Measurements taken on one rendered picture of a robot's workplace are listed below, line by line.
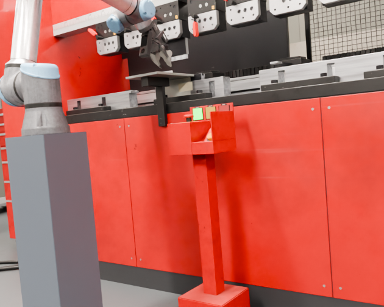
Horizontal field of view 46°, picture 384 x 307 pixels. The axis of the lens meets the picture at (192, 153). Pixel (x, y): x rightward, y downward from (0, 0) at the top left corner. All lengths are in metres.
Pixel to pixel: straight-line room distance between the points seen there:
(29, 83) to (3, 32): 1.32
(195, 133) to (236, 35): 1.04
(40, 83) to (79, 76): 1.38
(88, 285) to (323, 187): 0.88
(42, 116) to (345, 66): 1.08
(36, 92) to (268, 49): 1.39
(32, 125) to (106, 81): 1.57
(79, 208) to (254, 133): 0.73
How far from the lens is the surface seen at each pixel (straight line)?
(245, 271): 1.94
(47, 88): 1.50
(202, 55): 2.73
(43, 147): 1.42
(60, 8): 2.77
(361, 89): 1.65
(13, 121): 2.74
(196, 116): 1.82
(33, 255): 1.54
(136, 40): 2.32
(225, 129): 1.68
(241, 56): 2.59
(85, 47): 2.94
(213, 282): 1.79
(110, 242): 2.41
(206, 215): 1.73
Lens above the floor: 0.76
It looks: 3 degrees down
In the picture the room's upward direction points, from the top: 5 degrees counter-clockwise
